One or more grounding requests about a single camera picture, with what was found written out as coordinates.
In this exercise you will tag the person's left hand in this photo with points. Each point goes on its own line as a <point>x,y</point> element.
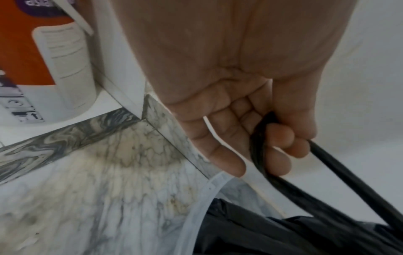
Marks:
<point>226,49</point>

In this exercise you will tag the translucent white trash bin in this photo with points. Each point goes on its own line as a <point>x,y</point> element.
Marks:
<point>195,219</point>

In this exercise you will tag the black garbage bag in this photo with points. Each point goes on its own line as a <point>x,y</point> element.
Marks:
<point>252,236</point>

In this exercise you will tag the red and white bucket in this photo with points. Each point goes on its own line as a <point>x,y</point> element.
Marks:
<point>25,49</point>

